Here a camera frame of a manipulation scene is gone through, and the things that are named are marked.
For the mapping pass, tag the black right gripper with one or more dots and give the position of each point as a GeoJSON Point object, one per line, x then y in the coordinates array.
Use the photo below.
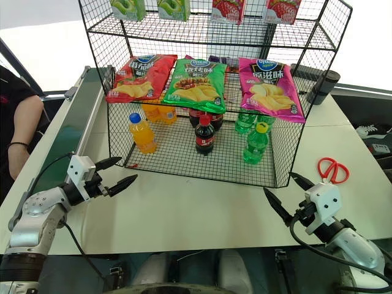
{"type": "Point", "coordinates": [304, 212]}

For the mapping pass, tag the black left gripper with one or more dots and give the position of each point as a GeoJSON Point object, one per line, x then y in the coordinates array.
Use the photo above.
{"type": "Point", "coordinates": [96, 186]}

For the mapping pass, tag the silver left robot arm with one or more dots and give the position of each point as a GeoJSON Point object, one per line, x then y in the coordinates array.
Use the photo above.
{"type": "Point", "coordinates": [33, 220]}

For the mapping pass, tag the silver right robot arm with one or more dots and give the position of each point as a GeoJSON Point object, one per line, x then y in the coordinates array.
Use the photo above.
{"type": "Point", "coordinates": [355, 245]}

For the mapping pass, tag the person's bare forearm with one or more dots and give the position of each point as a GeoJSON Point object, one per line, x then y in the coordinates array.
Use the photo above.
{"type": "Point", "coordinates": [24, 122]}

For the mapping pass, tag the green conveyor belt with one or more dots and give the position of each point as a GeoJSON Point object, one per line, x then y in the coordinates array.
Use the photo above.
{"type": "Point", "coordinates": [65, 131]}

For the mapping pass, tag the orange soda bottle blue cap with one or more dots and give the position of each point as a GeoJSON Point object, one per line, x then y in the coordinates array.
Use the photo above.
{"type": "Point", "coordinates": [142, 134]}

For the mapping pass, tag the green soda bottle yellow cap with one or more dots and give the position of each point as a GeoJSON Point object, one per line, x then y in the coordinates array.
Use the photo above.
{"type": "Point", "coordinates": [256, 145]}

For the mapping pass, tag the black table clamp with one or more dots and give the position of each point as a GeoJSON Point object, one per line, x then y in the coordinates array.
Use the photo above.
{"type": "Point", "coordinates": [281, 260]}
{"type": "Point", "coordinates": [114, 272]}

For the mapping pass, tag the cola bottle red cap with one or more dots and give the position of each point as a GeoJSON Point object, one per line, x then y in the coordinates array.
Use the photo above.
{"type": "Point", "coordinates": [204, 137]}

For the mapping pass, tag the red potato chips bag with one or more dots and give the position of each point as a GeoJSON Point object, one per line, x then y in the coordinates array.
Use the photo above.
{"type": "Point", "coordinates": [137, 79]}

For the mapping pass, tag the black wristband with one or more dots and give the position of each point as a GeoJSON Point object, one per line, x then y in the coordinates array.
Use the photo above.
{"type": "Point", "coordinates": [17, 144]}

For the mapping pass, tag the white and black sneaker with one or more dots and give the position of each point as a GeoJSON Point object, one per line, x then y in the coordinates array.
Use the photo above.
{"type": "Point", "coordinates": [372, 130]}

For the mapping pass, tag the pink potato chips bag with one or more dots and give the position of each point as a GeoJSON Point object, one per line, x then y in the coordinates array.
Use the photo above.
{"type": "Point", "coordinates": [269, 88]}

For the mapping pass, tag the black cylindrical container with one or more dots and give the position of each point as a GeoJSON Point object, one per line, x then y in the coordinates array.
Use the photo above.
{"type": "Point", "coordinates": [324, 84]}

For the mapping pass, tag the green potato chips bag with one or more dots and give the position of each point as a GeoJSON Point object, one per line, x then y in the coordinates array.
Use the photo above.
{"type": "Point", "coordinates": [196, 82]}

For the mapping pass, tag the purple snack package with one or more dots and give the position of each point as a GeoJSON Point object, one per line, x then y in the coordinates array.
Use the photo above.
{"type": "Point", "coordinates": [222, 59]}

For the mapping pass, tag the green apple milk carton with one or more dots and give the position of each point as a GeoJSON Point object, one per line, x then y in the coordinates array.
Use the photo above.
{"type": "Point", "coordinates": [173, 9]}
{"type": "Point", "coordinates": [128, 9]}

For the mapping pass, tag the red strawberry milk carton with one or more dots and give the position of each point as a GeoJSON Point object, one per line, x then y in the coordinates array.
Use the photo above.
{"type": "Point", "coordinates": [228, 10]}
{"type": "Point", "coordinates": [281, 10]}

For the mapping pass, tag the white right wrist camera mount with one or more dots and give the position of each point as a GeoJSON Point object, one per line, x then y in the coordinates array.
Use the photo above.
{"type": "Point", "coordinates": [324, 199]}

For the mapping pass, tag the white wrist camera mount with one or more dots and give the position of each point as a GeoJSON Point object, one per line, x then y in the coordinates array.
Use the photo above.
{"type": "Point", "coordinates": [78, 170]}
{"type": "Point", "coordinates": [324, 199]}

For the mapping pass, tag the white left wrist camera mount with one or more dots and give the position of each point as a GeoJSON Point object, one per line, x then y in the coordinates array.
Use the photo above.
{"type": "Point", "coordinates": [78, 170]}

